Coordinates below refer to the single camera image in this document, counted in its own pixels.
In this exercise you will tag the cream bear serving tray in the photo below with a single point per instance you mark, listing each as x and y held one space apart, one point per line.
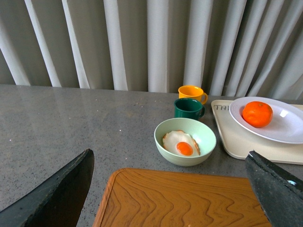
238 141

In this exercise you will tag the white pleated curtain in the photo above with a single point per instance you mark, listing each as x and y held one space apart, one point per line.
226 47

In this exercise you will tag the dark green mug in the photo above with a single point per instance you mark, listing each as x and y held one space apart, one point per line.
188 108

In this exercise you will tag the wooden cutting board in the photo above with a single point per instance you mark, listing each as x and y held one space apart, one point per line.
150 198

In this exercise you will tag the orange mandarin fruit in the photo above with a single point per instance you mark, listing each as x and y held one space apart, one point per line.
257 114

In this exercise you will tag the white ridged deep plate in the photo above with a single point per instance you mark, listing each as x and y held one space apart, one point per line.
286 125

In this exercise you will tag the yellow mug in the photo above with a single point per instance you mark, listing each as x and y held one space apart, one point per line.
194 92

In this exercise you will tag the fake fried egg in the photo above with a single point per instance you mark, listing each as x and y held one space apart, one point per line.
180 143

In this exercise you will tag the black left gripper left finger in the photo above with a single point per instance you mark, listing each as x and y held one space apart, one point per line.
58 201

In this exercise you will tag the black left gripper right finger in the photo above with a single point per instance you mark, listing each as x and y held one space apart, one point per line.
279 193

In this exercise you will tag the light green bowl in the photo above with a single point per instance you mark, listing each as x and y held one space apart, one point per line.
201 133

